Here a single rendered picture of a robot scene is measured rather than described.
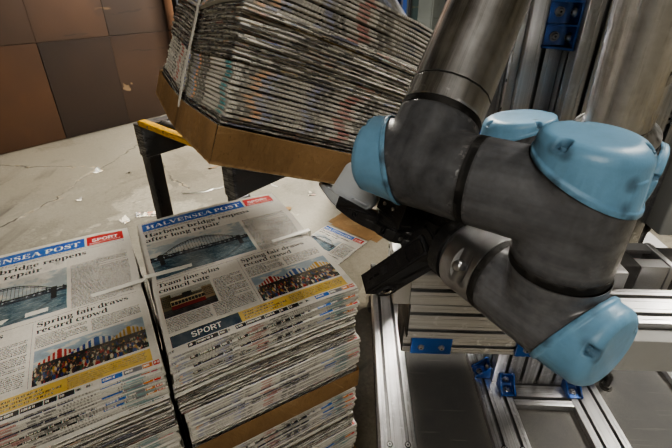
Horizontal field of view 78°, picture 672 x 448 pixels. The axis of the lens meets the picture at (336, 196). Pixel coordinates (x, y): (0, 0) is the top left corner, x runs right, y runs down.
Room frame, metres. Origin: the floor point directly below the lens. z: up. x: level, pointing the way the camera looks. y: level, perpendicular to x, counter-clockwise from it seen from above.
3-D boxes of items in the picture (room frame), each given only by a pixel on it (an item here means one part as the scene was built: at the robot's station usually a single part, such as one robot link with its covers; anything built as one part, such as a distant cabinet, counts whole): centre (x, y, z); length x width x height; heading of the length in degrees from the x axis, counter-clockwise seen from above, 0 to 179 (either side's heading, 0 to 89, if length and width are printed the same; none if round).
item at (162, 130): (1.25, 0.51, 0.81); 0.43 x 0.03 x 0.02; 51
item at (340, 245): (1.79, 0.06, 0.00); 0.37 x 0.29 x 0.01; 141
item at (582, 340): (0.26, -0.18, 1.00); 0.11 x 0.08 x 0.09; 29
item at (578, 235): (0.28, -0.16, 1.10); 0.11 x 0.08 x 0.11; 54
